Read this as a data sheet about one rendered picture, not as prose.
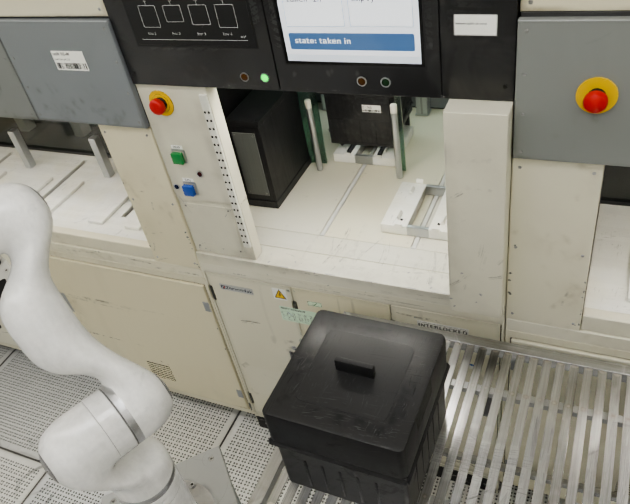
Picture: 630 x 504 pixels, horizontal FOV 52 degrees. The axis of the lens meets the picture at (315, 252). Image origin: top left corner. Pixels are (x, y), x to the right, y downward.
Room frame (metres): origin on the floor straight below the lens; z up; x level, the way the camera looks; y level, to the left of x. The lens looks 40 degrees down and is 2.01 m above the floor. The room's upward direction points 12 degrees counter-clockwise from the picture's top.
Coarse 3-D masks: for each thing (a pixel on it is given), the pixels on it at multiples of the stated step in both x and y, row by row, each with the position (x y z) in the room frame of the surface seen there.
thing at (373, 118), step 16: (336, 96) 1.79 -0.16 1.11; (352, 96) 1.76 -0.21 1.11; (368, 96) 1.74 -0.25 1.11; (384, 96) 1.71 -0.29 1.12; (336, 112) 1.80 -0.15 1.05; (352, 112) 1.77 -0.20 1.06; (368, 112) 1.74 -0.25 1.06; (384, 112) 1.72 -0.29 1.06; (336, 128) 1.80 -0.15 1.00; (352, 128) 1.77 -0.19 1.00; (368, 128) 1.75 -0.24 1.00; (384, 128) 1.72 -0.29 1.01; (352, 144) 1.78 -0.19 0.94; (368, 144) 1.75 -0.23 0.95; (384, 144) 1.72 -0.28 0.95
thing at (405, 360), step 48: (336, 336) 0.92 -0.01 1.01; (384, 336) 0.89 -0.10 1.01; (432, 336) 0.86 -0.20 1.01; (288, 384) 0.82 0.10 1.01; (336, 384) 0.79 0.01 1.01; (384, 384) 0.77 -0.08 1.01; (432, 384) 0.77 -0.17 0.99; (288, 432) 0.74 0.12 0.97; (336, 432) 0.69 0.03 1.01; (384, 432) 0.67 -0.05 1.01
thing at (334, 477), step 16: (432, 432) 0.77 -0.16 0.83; (432, 448) 0.76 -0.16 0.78; (288, 464) 0.76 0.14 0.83; (304, 464) 0.74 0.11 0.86; (320, 464) 0.72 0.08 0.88; (416, 464) 0.68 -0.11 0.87; (304, 480) 0.75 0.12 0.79; (320, 480) 0.72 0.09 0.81; (336, 480) 0.70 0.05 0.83; (352, 480) 0.68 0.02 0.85; (368, 480) 0.67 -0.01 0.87; (384, 480) 0.65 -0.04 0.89; (416, 480) 0.67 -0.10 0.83; (336, 496) 0.71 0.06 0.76; (352, 496) 0.69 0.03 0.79; (368, 496) 0.67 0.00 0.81; (384, 496) 0.65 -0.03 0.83; (400, 496) 0.63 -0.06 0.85; (416, 496) 0.66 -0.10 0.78
